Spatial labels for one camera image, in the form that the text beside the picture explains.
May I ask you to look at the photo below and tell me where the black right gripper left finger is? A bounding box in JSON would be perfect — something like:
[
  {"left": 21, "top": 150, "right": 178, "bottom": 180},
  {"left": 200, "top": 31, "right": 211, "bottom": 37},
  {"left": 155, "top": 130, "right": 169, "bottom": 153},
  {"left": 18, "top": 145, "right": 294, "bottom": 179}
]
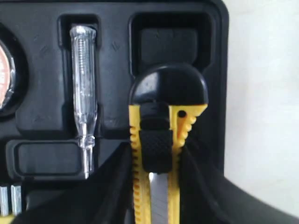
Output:
[{"left": 12, "top": 142, "right": 132, "bottom": 224}]

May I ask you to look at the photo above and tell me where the PVC insulating tape roll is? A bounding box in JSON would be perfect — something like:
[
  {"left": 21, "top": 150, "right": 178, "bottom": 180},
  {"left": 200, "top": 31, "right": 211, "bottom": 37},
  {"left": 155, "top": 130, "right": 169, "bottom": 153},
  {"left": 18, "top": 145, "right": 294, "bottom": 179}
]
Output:
[{"left": 0, "top": 41, "right": 16, "bottom": 111}]

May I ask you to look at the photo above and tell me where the yellow utility knife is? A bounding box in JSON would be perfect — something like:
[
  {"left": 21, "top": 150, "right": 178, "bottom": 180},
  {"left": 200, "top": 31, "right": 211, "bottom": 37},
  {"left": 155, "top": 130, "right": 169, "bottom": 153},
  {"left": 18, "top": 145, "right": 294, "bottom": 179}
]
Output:
[{"left": 128, "top": 63, "right": 208, "bottom": 224}]

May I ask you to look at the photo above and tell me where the clear voltage tester screwdriver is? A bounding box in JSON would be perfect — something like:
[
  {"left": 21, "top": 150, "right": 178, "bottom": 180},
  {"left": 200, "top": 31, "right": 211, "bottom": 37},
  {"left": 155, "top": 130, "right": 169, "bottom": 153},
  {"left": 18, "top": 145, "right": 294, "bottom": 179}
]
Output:
[{"left": 70, "top": 25, "right": 98, "bottom": 179}]

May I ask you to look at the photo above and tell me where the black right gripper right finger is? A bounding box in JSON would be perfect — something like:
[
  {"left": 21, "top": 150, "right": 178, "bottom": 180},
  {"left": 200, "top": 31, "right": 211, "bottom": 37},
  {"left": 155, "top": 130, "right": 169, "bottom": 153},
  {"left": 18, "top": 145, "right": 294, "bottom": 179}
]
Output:
[{"left": 179, "top": 140, "right": 299, "bottom": 224}]

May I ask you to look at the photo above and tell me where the black plastic tool case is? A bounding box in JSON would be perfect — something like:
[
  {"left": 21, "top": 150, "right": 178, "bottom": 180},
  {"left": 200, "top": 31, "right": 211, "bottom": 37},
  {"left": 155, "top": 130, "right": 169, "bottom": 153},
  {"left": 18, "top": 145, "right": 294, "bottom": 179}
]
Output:
[{"left": 0, "top": 0, "right": 229, "bottom": 224}]

